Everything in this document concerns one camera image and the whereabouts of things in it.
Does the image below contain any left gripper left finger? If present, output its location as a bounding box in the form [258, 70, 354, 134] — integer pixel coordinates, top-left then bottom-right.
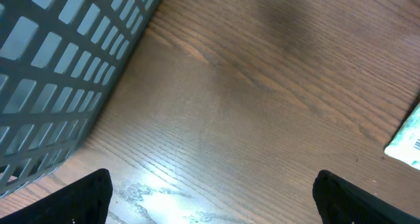
[1, 168, 113, 224]

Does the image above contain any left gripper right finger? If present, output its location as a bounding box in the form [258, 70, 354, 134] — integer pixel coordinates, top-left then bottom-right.
[312, 169, 419, 224]

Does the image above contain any teal wet wipes pack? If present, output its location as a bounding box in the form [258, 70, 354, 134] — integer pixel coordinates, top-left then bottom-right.
[385, 104, 420, 169]

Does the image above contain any grey plastic mesh basket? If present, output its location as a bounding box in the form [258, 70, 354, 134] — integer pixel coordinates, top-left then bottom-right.
[1, 0, 161, 196]

